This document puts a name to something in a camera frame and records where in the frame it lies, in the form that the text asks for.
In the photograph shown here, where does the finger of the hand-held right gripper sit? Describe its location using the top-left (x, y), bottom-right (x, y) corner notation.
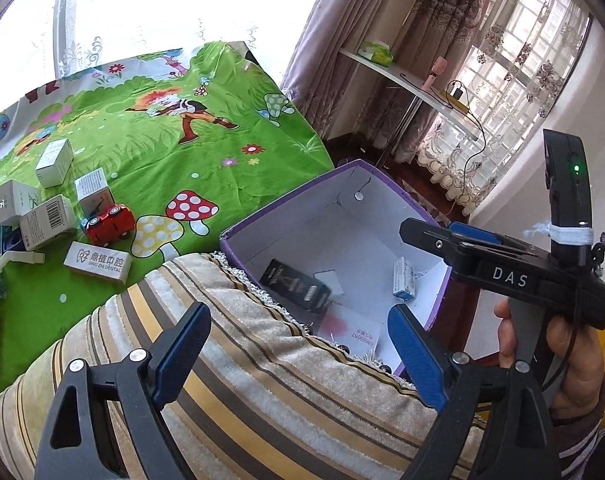
top-left (449, 221), bottom-right (504, 247)
top-left (399, 217), bottom-right (483, 267)

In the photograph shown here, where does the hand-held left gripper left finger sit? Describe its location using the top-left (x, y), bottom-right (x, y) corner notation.
top-left (32, 301), bottom-right (213, 480)

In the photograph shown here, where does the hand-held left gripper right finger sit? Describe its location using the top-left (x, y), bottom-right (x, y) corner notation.
top-left (387, 304), bottom-right (563, 480)

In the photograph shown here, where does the purple cardboard box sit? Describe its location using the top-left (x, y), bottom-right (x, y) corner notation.
top-left (219, 159), bottom-right (456, 378)

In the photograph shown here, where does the teal white box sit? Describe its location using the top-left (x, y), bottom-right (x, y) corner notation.
top-left (0, 222), bottom-right (23, 256)

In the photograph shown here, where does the person's right forearm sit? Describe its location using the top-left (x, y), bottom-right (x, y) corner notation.
top-left (550, 380), bottom-right (605, 480)

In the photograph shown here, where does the person's right hand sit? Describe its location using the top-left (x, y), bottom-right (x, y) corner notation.
top-left (493, 297), bottom-right (605, 416)

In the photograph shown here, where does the small blue white box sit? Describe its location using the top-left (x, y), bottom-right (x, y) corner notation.
top-left (393, 256), bottom-right (417, 301)

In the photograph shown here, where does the white paper with red mark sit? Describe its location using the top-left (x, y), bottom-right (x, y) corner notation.
top-left (313, 305), bottom-right (388, 361)

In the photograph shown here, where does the small white card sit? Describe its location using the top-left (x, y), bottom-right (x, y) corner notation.
top-left (313, 270), bottom-right (346, 297)

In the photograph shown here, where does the striped plush pillow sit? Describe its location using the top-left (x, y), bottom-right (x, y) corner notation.
top-left (0, 251), bottom-right (488, 480)

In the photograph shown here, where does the long white box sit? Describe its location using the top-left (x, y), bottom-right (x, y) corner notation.
top-left (62, 241), bottom-right (132, 285)

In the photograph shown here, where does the black patterned box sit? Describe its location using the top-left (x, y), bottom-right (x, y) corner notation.
top-left (260, 258), bottom-right (333, 313)

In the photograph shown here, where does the yellow power strip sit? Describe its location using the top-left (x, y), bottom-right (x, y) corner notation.
top-left (435, 87), bottom-right (471, 113)

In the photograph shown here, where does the red toy car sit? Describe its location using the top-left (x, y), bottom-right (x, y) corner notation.
top-left (81, 203), bottom-right (136, 246)

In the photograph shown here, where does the floral lace curtain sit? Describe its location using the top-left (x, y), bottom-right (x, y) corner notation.
top-left (415, 0), bottom-right (591, 206)

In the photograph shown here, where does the white shelf board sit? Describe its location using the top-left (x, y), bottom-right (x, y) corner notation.
top-left (339, 45), bottom-right (486, 141)

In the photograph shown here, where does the pink handheld fan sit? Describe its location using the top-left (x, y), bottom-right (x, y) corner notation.
top-left (424, 57), bottom-right (446, 92)

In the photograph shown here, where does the white box with red print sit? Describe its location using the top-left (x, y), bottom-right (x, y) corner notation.
top-left (75, 170), bottom-right (114, 218)

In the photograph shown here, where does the white barcode box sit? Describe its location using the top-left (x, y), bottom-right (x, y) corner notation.
top-left (20, 195), bottom-right (78, 252)

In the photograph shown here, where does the green printed blanket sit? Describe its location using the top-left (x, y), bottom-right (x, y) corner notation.
top-left (0, 41), bottom-right (336, 411)

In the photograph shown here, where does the white plastic strip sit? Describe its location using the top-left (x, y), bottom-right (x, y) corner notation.
top-left (0, 251), bottom-right (46, 276)

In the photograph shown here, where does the green tissue box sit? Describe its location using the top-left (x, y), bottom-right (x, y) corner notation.
top-left (357, 40), bottom-right (394, 67)

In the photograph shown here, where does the brown patterned curtain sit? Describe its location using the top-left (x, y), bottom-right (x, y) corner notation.
top-left (373, 0), bottom-right (513, 161)

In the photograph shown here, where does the white box with plant print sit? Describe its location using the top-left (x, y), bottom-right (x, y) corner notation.
top-left (0, 180), bottom-right (40, 226)

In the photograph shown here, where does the pale green white box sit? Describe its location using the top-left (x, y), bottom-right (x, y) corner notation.
top-left (35, 138), bottom-right (74, 188)

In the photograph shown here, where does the mauve curtain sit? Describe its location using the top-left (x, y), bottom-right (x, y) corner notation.
top-left (280, 0), bottom-right (408, 141)

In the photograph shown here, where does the sheer white curtain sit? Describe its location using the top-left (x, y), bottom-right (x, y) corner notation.
top-left (0, 0), bottom-right (333, 86)

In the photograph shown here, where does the black cable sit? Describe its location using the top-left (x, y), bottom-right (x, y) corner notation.
top-left (445, 79), bottom-right (486, 196)

